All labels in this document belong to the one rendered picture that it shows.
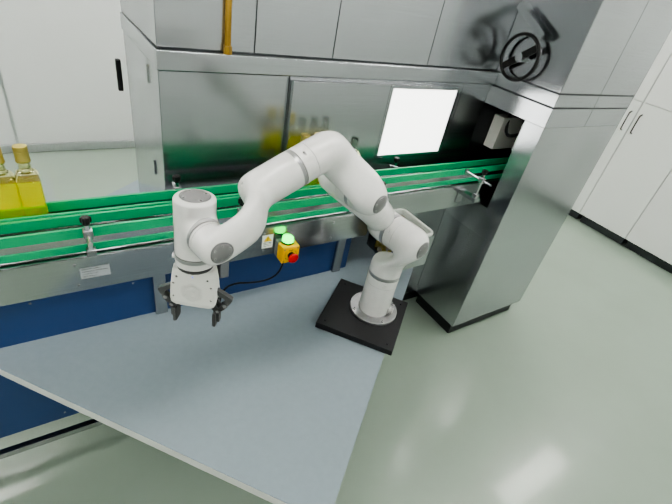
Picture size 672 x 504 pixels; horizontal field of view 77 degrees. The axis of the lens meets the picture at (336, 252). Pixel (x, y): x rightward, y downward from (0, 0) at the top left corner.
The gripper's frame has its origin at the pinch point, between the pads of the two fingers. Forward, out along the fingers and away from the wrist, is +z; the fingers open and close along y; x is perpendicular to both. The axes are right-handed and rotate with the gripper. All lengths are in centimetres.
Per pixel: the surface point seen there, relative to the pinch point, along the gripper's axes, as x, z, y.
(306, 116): 94, -27, 13
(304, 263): 72, 28, 21
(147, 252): 35.0, 8.7, -27.1
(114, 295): 31, 25, -37
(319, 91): 96, -37, 16
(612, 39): 137, -73, 139
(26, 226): 25, 0, -56
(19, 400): 14, 63, -65
